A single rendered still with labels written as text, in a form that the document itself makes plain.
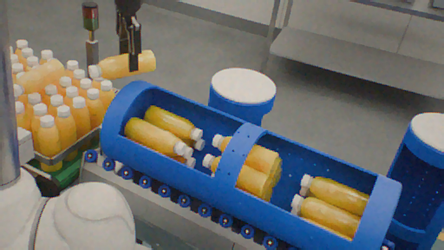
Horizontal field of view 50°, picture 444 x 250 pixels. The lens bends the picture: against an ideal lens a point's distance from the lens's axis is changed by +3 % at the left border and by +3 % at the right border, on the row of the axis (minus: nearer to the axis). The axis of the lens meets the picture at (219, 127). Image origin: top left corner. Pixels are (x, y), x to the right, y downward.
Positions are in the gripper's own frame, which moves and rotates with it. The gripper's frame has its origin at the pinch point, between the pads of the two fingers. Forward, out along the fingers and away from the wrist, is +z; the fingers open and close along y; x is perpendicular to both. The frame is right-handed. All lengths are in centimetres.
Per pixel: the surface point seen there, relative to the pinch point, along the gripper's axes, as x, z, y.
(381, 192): 39, 6, 74
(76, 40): 61, 150, -263
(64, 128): -20.4, 27.0, -5.9
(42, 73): -21.1, 16.4, -24.0
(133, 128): -4.4, 17.8, 13.3
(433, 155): 99, 33, 55
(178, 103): 15.3, 18.5, 6.3
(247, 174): 17, 16, 47
